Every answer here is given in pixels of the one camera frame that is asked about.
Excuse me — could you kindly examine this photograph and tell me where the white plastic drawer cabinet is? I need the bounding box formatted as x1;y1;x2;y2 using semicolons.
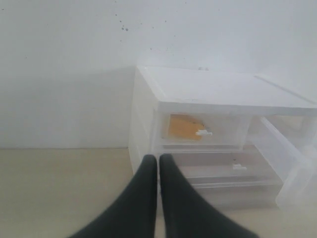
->
128;65;317;211

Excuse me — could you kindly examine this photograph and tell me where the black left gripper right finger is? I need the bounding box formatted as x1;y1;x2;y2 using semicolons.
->
159;154;244;238

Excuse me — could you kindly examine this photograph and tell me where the wide clear drawer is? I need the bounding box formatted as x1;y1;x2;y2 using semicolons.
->
191;183;282;209
160;151;280;182

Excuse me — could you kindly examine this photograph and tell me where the yellow wedge sponge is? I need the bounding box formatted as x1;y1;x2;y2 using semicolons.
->
167;114;205;140

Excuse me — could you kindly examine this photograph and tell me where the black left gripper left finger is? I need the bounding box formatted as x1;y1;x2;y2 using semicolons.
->
71;155;158;238

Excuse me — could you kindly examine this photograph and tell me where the middle wide clear drawer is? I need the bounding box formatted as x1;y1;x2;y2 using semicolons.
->
160;151;280;182

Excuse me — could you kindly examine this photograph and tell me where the bottom wide clear drawer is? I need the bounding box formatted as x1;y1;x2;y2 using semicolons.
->
191;183;282;209

